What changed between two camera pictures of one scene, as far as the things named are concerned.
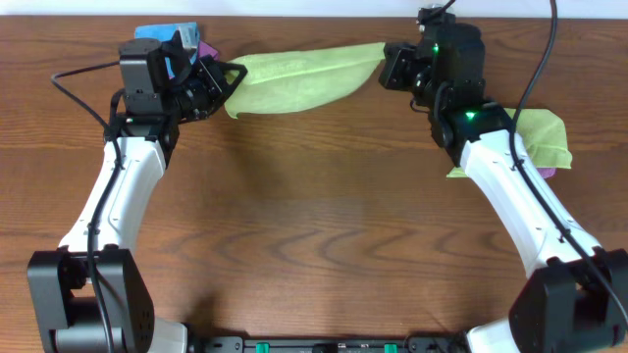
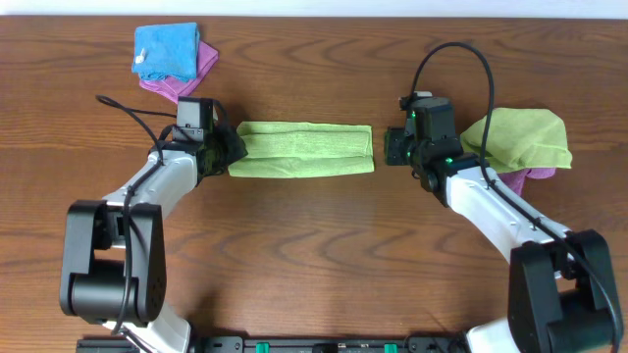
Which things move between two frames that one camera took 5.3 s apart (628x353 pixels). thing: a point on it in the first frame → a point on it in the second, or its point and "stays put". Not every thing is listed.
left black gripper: (212, 79) → (228, 148)
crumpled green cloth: (544, 135) stays put
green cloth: (302, 78) → (299, 149)
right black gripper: (392, 66) → (393, 147)
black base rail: (327, 344) stays put
